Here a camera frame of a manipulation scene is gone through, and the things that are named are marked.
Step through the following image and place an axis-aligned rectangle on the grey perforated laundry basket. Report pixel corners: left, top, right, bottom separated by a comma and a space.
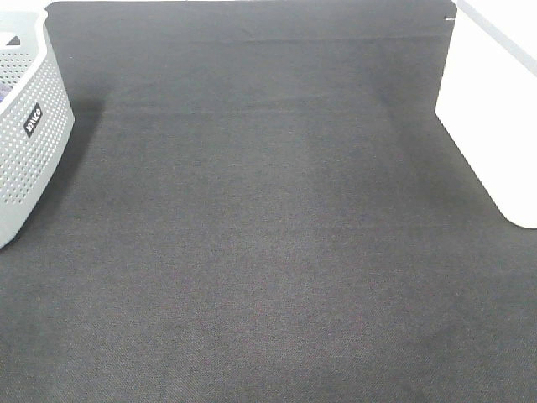
1, 9, 75, 245

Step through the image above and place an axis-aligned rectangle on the purple towel in basket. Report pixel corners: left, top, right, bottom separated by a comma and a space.
0, 83, 12, 102

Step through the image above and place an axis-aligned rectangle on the dark grey table mat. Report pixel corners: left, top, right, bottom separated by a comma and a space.
1, 1, 536, 402

